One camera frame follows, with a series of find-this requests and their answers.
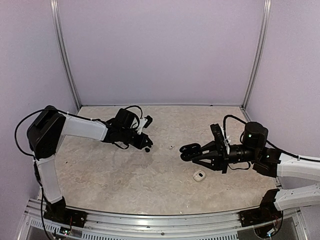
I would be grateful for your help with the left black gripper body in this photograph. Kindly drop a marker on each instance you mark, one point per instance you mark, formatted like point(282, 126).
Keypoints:
point(138, 144)

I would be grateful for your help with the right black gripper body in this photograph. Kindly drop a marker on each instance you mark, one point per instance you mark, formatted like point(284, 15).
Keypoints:
point(225, 159)

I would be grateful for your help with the black earbud charging case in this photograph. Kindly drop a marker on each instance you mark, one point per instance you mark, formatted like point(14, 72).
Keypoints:
point(189, 151)

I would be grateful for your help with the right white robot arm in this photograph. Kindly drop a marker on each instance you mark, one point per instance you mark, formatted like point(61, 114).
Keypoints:
point(271, 161)

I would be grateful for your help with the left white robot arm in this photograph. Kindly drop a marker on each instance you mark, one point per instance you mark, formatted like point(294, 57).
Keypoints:
point(51, 125)

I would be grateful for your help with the white earbud charging case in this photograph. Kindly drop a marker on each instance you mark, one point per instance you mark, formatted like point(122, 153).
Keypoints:
point(199, 176)

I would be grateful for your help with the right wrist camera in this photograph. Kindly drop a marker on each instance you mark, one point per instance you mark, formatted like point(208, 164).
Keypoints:
point(220, 142)

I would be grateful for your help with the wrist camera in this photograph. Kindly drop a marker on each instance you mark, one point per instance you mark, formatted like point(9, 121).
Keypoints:
point(144, 123)
point(220, 142)

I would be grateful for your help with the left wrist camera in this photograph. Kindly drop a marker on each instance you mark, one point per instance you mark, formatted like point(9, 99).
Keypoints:
point(144, 123)

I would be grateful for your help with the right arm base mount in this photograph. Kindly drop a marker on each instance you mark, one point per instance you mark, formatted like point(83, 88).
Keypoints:
point(258, 216)

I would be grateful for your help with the front aluminium rail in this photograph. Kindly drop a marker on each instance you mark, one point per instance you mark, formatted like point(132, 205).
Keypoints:
point(100, 225)

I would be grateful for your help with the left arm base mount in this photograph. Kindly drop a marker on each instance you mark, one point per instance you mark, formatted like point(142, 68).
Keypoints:
point(66, 216)

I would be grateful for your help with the right aluminium frame post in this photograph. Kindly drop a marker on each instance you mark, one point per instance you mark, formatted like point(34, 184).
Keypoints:
point(267, 5)

